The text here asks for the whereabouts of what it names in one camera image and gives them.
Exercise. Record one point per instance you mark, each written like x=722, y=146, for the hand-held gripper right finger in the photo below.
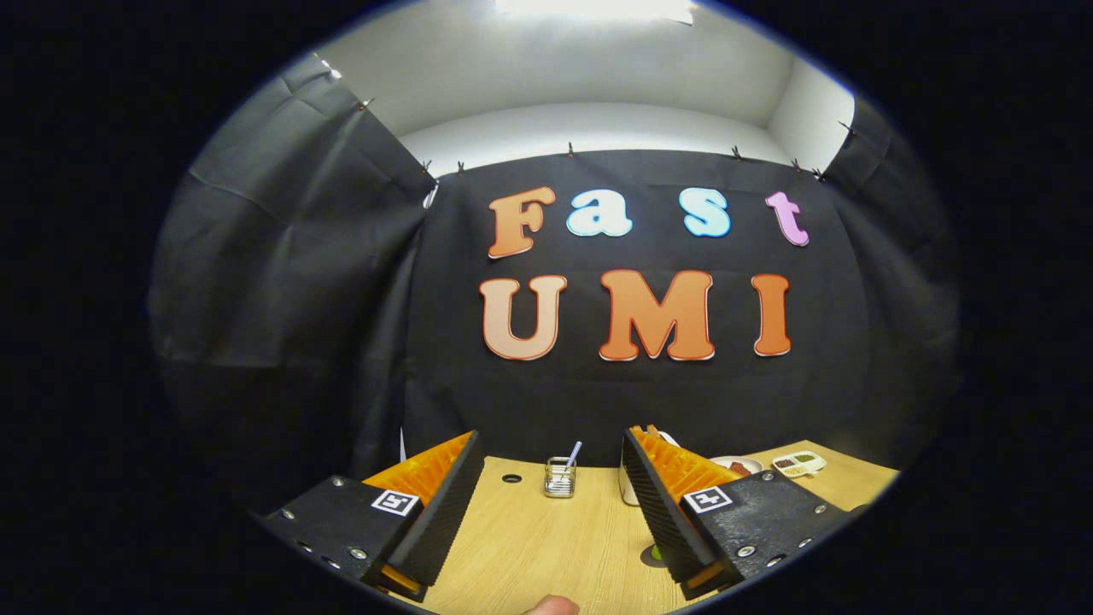
x=657, y=512

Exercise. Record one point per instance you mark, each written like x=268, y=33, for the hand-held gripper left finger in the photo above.
x=444, y=521

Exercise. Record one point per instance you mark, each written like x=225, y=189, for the dark brown round coaster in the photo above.
x=645, y=558

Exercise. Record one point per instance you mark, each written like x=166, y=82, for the cream white appliance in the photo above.
x=628, y=491

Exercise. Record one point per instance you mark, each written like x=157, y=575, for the round plate with food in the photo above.
x=739, y=466

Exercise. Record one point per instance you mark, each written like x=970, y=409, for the small glass jar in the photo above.
x=559, y=480

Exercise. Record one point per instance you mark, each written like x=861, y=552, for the spoon in jar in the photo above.
x=574, y=451

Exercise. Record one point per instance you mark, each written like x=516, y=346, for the wooden table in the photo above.
x=546, y=547

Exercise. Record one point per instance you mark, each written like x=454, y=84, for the divided snack dish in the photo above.
x=798, y=464

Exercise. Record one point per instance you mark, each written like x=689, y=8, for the ceiling light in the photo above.
x=598, y=8

